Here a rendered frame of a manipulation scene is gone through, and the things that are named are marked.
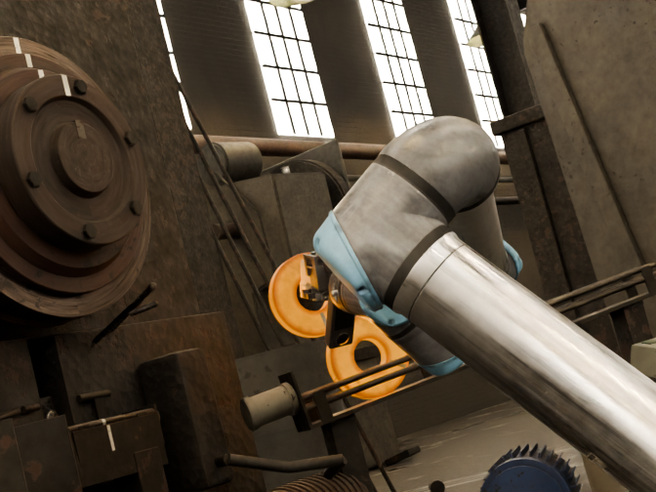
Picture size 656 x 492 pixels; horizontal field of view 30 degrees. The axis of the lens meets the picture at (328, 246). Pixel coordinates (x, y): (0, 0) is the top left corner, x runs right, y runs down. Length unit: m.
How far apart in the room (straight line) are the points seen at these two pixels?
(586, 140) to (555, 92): 0.21
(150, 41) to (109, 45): 4.11
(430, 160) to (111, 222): 0.70
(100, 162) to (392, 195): 0.70
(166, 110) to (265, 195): 3.57
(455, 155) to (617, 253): 3.02
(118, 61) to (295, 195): 7.59
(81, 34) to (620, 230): 2.44
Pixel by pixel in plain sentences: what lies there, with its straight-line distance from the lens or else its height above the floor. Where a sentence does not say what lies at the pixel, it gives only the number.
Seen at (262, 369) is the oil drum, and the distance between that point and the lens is 4.62.
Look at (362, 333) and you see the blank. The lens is 2.23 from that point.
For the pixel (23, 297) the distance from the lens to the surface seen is 1.91.
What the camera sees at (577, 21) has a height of 1.71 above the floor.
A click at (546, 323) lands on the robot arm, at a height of 0.68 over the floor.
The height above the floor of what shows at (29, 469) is 0.67.
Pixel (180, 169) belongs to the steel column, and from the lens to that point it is 6.40.
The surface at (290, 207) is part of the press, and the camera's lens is 9.94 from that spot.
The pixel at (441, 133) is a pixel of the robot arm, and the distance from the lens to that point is 1.44.
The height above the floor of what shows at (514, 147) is 1.60.
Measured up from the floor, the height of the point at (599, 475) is 0.42.
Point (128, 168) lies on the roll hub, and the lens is 2.03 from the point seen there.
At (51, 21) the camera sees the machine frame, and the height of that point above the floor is 1.47.
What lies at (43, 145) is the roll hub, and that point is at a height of 1.14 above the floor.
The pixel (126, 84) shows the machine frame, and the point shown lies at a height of 1.35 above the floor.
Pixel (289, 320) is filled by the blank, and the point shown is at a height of 0.81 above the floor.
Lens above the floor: 0.66
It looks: 7 degrees up
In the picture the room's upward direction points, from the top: 15 degrees counter-clockwise
